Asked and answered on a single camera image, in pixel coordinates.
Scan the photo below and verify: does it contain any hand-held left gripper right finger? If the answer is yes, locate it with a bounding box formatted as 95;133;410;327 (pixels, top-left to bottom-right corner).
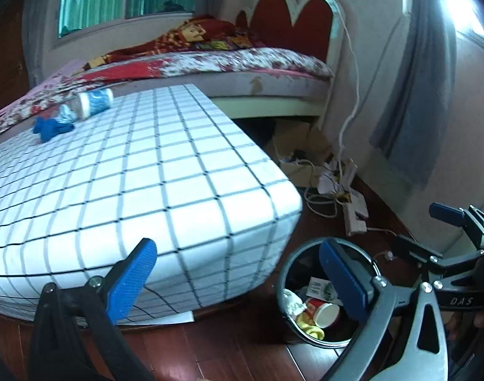
319;237;451;381

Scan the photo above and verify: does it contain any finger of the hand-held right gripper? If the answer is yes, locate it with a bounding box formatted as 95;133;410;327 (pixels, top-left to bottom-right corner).
429;202;484;249
391;234;444;274

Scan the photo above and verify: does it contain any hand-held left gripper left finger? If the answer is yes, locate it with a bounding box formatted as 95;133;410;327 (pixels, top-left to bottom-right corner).
28;238;159;381

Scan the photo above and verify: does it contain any green and white milk carton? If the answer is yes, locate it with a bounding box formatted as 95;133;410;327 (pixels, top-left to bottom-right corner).
306;277;338;300

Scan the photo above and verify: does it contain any red paper cup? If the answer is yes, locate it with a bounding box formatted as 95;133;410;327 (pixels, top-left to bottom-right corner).
306;297;341;329

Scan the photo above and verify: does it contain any black round trash bin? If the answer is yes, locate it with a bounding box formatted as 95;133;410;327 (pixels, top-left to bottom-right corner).
276;237;381;350

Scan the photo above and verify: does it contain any beige paper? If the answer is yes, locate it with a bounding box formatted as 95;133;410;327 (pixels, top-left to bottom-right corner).
284;289;306;317

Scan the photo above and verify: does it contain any white power strip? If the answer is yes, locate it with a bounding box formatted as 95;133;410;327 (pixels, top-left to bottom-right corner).
343;190;370;237

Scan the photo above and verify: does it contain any checked white tablecloth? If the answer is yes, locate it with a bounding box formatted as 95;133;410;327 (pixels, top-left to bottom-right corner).
0;83;304;326

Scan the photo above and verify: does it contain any long grey curtain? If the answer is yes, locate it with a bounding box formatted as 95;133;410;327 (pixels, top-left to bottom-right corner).
369;0;461;191

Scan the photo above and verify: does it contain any cardboard box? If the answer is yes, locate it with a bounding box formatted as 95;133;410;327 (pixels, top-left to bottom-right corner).
266;121;334;187

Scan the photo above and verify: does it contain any blue crumpled cloth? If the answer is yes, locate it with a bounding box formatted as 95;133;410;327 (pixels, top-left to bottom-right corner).
32;116;75;144

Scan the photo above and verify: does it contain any bright side window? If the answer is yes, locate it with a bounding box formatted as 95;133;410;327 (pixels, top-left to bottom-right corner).
401;0;484;44

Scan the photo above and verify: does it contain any pink bed sheet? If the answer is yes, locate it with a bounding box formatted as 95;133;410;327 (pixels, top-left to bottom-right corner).
28;59;92;96

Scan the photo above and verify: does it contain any red padded headboard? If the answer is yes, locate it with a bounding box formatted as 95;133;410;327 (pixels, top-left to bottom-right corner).
236;0;346;64

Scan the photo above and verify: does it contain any bed with floral bedding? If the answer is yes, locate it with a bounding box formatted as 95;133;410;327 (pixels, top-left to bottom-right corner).
0;48;334;144

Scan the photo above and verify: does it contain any red patterned blanket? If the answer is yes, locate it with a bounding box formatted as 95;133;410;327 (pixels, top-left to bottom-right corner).
85;15;262;70

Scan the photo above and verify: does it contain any brown wooden door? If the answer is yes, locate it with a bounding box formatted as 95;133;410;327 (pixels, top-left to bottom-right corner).
0;0;32;104

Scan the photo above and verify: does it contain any grey window curtain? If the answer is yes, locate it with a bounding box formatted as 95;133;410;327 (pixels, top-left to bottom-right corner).
22;0;64;84

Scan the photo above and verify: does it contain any white cable tangle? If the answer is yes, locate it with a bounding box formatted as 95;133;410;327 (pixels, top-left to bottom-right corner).
303;159;346;219

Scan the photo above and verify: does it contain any white wall cable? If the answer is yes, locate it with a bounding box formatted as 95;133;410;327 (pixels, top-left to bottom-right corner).
335;0;362;175

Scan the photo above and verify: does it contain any bed frame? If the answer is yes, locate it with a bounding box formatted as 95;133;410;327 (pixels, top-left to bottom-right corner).
202;67;334;128

